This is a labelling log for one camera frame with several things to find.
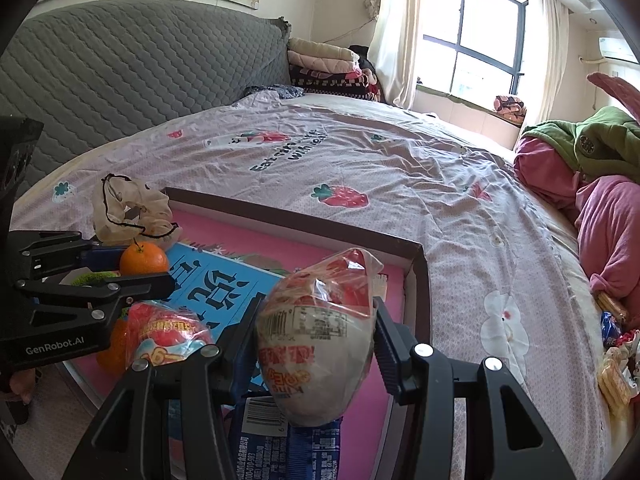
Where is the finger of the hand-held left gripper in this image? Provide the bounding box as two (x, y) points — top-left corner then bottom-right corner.
(9, 230), (128, 283)
(14, 271), (175, 321)

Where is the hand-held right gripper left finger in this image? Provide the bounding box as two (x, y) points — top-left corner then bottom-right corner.
(62, 294), (268, 480)

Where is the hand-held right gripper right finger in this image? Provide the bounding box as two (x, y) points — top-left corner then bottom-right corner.
(372, 297), (576, 480)

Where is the orange tangerine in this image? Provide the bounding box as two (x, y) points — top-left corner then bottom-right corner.
(96, 317), (132, 376)
(119, 241), (170, 277)

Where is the red and white snack bag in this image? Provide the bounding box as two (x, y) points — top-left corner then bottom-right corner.
(256, 247), (386, 428)

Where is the beige mesh bag black trim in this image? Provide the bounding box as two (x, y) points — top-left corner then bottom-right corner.
(92, 174), (183, 248)

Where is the red snack packet yellow print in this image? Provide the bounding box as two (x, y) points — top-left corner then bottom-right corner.
(125, 300), (217, 368)

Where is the blue snack packet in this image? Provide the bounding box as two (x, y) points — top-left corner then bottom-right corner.
(227, 392), (346, 480)

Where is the shallow grey cardboard box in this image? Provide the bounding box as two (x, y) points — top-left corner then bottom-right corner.
(62, 186), (432, 480)

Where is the person's left hand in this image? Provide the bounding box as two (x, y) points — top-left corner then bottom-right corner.
(9, 367), (38, 403)

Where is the pink book blue label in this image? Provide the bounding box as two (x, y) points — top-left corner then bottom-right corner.
(70, 207), (406, 480)

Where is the grey quilted headboard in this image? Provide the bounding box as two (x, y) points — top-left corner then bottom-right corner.
(0, 0), (293, 196)

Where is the small blue wrapped snack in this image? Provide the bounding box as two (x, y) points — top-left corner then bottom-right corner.
(600, 311), (623, 348)

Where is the yellow wrapped snack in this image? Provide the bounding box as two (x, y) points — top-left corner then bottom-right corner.
(592, 290), (626, 321)

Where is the clear bag of biscuits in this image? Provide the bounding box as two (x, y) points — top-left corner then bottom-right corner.
(597, 330), (640, 421)

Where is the pink quilt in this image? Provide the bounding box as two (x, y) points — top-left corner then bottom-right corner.
(515, 137), (640, 331)

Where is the dark floral cloth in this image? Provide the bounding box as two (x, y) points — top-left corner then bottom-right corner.
(244, 84), (305, 101)

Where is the orange patterned cloth bundle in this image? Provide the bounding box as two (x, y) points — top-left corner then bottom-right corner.
(494, 95), (527, 122)

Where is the dark patterned folded blanket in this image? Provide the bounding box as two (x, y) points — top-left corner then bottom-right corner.
(290, 67), (381, 101)

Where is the green blanket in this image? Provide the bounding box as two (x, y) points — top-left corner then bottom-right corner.
(522, 106), (640, 186)

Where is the black garment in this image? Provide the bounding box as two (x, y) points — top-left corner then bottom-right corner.
(348, 45), (383, 96)

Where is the pink folded blanket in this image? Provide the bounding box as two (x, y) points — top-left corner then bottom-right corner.
(289, 55), (363, 79)

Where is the cream folded blanket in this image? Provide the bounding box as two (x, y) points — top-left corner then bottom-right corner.
(287, 37), (358, 63)

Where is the cream curtain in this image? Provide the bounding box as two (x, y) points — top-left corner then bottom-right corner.
(520, 0), (571, 136)
(367, 0), (426, 111)

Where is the black framed window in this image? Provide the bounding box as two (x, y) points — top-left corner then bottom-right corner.
(416, 0), (531, 111)

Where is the dusty red quilted cushion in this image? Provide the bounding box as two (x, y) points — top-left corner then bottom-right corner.
(586, 72), (640, 126)

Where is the white air conditioner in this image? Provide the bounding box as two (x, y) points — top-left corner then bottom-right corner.
(597, 36), (640, 63)

